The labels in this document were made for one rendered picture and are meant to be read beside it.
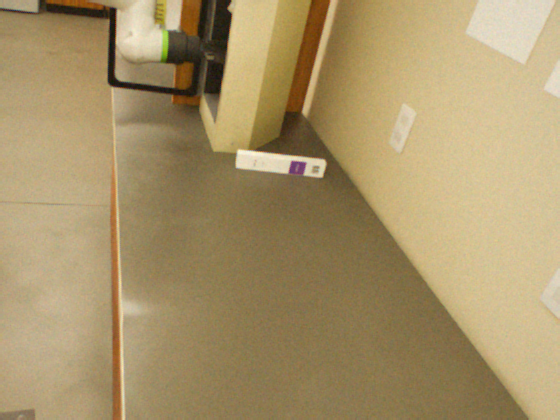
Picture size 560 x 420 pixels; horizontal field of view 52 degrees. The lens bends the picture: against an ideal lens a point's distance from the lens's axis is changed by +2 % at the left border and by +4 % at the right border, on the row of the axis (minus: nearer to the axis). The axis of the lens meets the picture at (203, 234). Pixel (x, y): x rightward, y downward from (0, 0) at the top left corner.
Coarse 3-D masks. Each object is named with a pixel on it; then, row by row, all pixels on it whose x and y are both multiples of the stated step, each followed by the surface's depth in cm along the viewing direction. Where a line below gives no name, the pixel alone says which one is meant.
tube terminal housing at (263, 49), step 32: (256, 0) 148; (288, 0) 153; (256, 32) 152; (288, 32) 161; (256, 64) 157; (288, 64) 169; (224, 96) 161; (256, 96) 163; (288, 96) 179; (224, 128) 167; (256, 128) 170
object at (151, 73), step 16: (160, 0) 175; (176, 0) 175; (192, 0) 175; (160, 16) 178; (176, 16) 178; (192, 16) 178; (192, 32) 181; (128, 64) 186; (144, 64) 186; (160, 64) 186; (192, 64) 186; (128, 80) 189; (144, 80) 189; (160, 80) 189; (176, 80) 189
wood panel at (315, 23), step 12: (312, 0) 186; (324, 0) 187; (312, 12) 188; (324, 12) 189; (312, 24) 191; (324, 24) 191; (312, 36) 193; (300, 48) 195; (312, 48) 195; (300, 60) 197; (312, 60) 198; (300, 72) 200; (300, 84) 202; (180, 96) 198; (300, 96) 205; (288, 108) 207; (300, 108) 208
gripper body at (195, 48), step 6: (192, 36) 164; (192, 42) 162; (198, 42) 163; (192, 48) 163; (198, 48) 163; (204, 48) 165; (192, 54) 163; (198, 54) 164; (186, 60) 166; (192, 60) 165
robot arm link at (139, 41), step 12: (120, 24) 160; (132, 24) 157; (144, 24) 158; (120, 36) 160; (132, 36) 158; (144, 36) 158; (156, 36) 160; (120, 48) 161; (132, 48) 158; (144, 48) 159; (156, 48) 160; (132, 60) 162; (144, 60) 162; (156, 60) 163
